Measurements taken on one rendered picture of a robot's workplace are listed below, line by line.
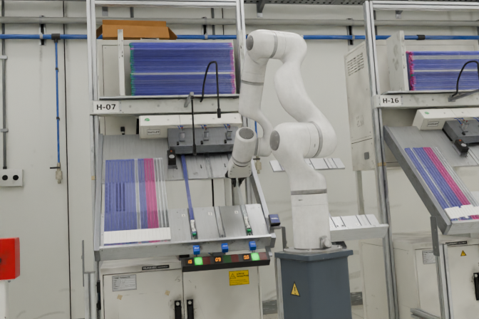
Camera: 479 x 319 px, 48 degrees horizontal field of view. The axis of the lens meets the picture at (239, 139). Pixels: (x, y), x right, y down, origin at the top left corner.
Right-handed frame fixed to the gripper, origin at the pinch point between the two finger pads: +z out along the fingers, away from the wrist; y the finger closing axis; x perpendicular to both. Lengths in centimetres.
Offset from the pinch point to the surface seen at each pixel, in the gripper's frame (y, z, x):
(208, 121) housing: 8.5, -0.9, -36.1
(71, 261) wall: 90, 168, -62
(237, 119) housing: -5.5, -0.8, -36.6
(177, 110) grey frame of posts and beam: 22.5, -0.8, -43.9
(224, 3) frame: -4, -30, -91
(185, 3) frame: 16, -30, -91
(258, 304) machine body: -8, 38, 40
